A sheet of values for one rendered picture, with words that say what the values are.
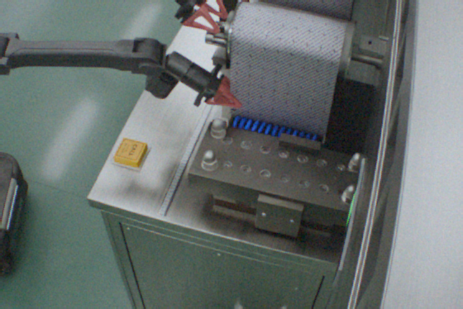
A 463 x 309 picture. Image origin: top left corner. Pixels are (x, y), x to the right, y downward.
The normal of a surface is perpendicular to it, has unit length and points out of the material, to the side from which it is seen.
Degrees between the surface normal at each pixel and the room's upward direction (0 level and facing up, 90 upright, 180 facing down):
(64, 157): 0
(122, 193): 0
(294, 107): 90
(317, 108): 90
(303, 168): 0
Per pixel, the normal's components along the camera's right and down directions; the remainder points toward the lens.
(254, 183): 0.01, -0.62
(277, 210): -0.29, 0.75
